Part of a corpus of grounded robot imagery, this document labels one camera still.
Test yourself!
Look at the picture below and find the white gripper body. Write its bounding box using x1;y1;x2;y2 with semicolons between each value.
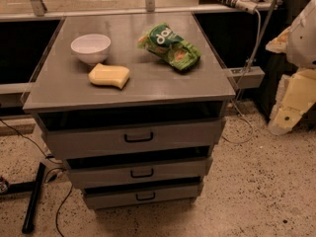
268;68;316;135

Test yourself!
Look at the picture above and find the grey drawer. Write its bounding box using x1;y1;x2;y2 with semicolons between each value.
67;157;212;189
43;118;225;159
84;182;203;209

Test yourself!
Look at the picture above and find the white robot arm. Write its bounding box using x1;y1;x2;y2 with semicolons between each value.
266;0;316;135

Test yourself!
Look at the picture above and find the grey drawer cabinet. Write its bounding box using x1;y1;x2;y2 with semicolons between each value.
24;13;234;198

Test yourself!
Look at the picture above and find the grey top drawer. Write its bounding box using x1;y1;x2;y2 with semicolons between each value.
43;118;225;159

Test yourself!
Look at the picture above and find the grey bottom drawer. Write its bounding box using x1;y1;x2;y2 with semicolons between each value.
84;182;203;209

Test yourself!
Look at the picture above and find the white emergency stop button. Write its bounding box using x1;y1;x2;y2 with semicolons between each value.
235;0;257;14

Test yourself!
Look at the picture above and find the green chip bag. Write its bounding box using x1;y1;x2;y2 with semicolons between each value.
137;23;200;72

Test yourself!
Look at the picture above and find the yellow sponge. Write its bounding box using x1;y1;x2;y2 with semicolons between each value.
88;63;130;89

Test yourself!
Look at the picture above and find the white bowl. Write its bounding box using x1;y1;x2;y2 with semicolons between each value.
70;34;112;65

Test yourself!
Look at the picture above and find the black metal stand base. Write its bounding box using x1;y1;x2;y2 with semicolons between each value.
0;163;45;234

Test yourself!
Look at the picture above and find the grey metal bracket box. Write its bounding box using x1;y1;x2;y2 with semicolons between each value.
224;66;265;90

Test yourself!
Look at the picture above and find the white cable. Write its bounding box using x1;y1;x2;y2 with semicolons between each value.
220;9;263;146

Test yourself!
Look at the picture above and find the black floor cable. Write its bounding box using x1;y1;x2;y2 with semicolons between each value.
0;118;75;237

